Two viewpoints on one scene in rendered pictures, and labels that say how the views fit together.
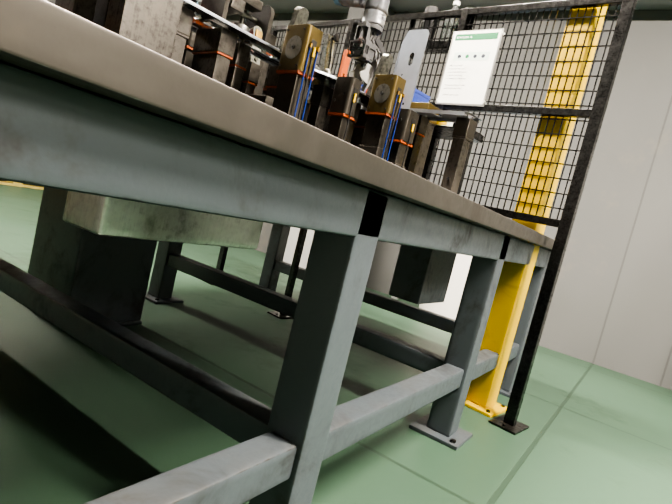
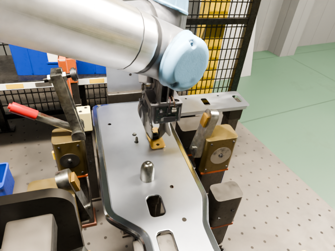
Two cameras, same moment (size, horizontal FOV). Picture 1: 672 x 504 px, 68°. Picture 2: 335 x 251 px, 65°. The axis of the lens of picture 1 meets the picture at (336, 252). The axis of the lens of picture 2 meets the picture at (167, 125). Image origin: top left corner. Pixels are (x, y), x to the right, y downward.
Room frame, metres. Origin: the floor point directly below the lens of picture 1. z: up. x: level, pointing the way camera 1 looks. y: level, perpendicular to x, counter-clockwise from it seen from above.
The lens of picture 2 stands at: (1.43, 0.50, 1.46)
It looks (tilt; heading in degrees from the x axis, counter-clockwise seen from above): 37 degrees down; 300
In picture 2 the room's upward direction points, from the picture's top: 6 degrees clockwise
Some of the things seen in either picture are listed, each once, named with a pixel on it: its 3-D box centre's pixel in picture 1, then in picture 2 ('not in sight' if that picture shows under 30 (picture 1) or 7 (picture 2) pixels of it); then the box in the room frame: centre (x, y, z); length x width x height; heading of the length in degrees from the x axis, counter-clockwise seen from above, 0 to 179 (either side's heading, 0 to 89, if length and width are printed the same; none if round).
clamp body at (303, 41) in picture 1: (293, 96); not in sight; (1.32, 0.20, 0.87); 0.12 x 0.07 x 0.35; 50
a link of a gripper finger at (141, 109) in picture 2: not in sight; (147, 109); (1.73, 0.07, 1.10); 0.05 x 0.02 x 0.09; 50
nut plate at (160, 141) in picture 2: not in sight; (154, 136); (1.72, 0.05, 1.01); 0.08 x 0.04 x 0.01; 140
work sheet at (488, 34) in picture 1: (469, 68); not in sight; (2.11, -0.35, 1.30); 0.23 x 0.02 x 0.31; 50
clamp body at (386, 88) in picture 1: (380, 134); (211, 176); (1.57, -0.05, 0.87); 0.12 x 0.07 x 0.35; 50
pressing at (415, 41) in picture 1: (405, 74); (123, 42); (1.94, -0.10, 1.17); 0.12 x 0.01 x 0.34; 50
